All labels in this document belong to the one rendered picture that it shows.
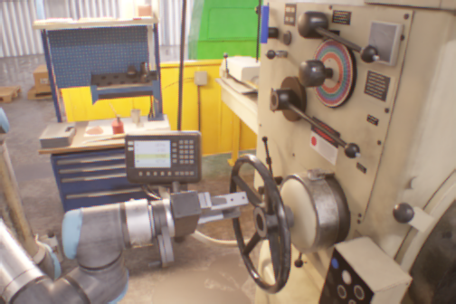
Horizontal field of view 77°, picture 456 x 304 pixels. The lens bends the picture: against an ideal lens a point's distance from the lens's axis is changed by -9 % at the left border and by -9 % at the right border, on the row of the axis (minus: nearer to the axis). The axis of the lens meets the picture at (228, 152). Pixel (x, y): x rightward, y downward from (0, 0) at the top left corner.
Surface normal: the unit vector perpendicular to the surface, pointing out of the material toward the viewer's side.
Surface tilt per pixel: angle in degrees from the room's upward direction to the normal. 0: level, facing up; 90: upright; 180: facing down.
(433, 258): 81
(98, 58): 90
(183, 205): 33
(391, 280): 0
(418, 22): 90
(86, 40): 90
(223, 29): 84
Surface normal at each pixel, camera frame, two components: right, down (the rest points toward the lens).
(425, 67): -0.95, 0.13
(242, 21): 0.32, 0.34
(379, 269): 0.02, -0.89
